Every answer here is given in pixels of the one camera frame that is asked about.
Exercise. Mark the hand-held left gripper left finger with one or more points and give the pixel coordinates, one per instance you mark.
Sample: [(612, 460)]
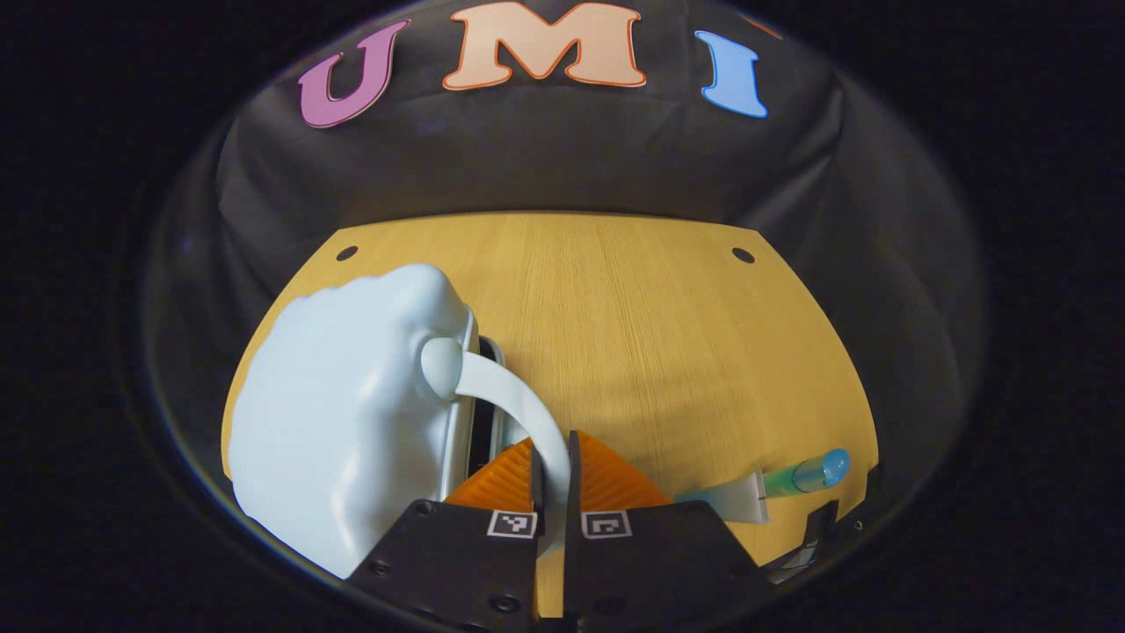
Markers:
[(457, 563)]

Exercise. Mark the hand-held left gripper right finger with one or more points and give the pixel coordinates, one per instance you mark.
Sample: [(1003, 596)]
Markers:
[(650, 563)]

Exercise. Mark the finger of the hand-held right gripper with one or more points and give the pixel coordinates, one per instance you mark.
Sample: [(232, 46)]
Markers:
[(822, 523)]

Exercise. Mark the green tube with blue cap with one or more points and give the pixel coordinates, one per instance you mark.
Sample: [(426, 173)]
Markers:
[(791, 479)]

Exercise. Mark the light blue suitcase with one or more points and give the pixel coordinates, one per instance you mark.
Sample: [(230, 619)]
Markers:
[(334, 422)]

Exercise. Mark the black backdrop cloth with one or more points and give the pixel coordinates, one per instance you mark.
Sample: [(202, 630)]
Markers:
[(527, 149)]

